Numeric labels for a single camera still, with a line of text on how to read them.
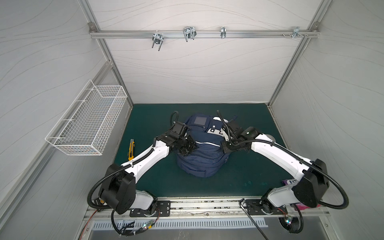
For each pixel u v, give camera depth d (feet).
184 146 2.29
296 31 2.51
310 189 1.33
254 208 2.38
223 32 2.57
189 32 2.51
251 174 2.83
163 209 2.41
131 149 3.08
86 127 2.25
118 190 1.34
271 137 3.19
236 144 1.85
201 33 2.57
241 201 2.50
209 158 2.57
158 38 2.61
